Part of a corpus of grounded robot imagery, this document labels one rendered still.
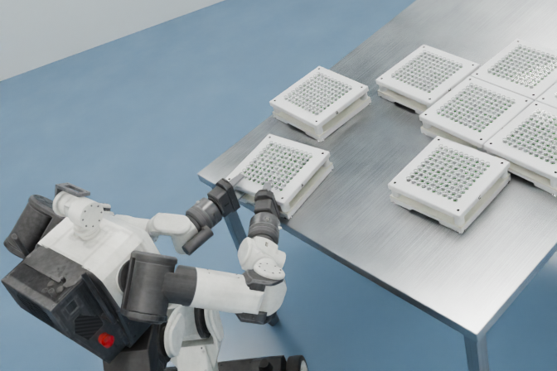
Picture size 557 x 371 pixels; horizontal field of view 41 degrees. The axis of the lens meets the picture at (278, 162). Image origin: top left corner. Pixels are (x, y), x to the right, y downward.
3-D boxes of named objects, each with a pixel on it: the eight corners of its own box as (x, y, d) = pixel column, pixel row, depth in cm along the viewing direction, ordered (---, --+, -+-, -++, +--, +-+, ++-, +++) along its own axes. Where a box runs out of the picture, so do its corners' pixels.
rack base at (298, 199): (273, 149, 249) (272, 143, 248) (334, 167, 235) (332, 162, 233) (228, 196, 237) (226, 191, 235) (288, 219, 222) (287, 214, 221)
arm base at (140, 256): (181, 326, 167) (137, 322, 159) (151, 319, 176) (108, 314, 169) (192, 259, 169) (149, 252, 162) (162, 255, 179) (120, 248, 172)
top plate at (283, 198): (270, 137, 246) (268, 132, 245) (331, 156, 232) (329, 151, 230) (224, 185, 233) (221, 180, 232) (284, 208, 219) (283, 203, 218)
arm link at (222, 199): (214, 172, 227) (185, 195, 221) (234, 183, 220) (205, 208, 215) (225, 201, 235) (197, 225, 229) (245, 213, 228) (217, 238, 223)
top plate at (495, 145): (535, 105, 227) (535, 99, 225) (609, 133, 210) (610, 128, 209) (482, 149, 218) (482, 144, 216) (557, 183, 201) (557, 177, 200)
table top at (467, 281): (462, -30, 315) (462, -37, 313) (746, 28, 243) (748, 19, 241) (200, 180, 252) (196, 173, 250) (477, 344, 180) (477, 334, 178)
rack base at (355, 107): (322, 80, 272) (322, 75, 271) (371, 102, 256) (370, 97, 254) (273, 117, 263) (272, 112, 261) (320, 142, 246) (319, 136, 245)
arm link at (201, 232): (195, 220, 229) (167, 243, 224) (190, 199, 221) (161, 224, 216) (220, 241, 224) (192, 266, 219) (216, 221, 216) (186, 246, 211)
